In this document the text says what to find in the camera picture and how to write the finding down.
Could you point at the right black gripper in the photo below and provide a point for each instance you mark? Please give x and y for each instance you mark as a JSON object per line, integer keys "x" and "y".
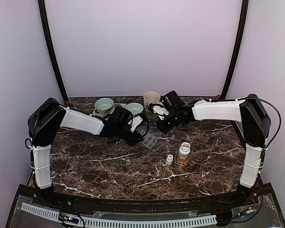
{"x": 164, "y": 128}

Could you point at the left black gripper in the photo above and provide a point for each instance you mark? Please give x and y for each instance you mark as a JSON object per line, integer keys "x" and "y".
{"x": 133, "y": 139}

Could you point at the clear plastic pill organizer box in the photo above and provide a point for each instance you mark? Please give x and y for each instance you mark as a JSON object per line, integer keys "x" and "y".
{"x": 152, "y": 136}

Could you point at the large orange label pill bottle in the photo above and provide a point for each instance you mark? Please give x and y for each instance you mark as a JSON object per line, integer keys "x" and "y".
{"x": 183, "y": 152}

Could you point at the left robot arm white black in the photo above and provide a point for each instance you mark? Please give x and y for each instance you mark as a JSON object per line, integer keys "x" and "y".
{"x": 51, "y": 116}

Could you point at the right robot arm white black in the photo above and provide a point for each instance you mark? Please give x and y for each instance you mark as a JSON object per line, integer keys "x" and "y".
{"x": 249, "y": 111}

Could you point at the left teal ceramic bowl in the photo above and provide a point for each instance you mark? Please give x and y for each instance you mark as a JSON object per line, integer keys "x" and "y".
{"x": 104, "y": 105}

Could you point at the teal ceramic bowl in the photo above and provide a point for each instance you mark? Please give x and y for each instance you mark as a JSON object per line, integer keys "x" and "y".
{"x": 104, "y": 105}
{"x": 134, "y": 108}

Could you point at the right teal ceramic bowl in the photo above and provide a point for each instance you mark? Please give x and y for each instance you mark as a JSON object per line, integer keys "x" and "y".
{"x": 134, "y": 108}

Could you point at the square floral ceramic plate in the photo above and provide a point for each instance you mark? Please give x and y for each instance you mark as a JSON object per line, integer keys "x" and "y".
{"x": 98, "y": 111}

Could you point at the cream mug with coral pattern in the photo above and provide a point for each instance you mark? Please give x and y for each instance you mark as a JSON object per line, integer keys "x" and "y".
{"x": 150, "y": 97}

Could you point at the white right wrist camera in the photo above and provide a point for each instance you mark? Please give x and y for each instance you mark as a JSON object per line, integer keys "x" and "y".
{"x": 160, "y": 110}

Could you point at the black front rail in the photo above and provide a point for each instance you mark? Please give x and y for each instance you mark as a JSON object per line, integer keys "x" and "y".
{"x": 213, "y": 204}

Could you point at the right black frame post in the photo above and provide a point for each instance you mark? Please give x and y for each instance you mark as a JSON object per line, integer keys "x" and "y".
{"x": 236, "y": 49}

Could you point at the black frame post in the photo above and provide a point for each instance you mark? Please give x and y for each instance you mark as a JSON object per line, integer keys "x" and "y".
{"x": 236, "y": 49}
{"x": 50, "y": 48}

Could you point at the white slotted cable duct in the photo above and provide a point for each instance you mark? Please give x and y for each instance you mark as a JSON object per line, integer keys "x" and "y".
{"x": 122, "y": 220}

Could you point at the left black frame post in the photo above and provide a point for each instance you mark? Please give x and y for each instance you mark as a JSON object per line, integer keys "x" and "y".
{"x": 50, "y": 48}

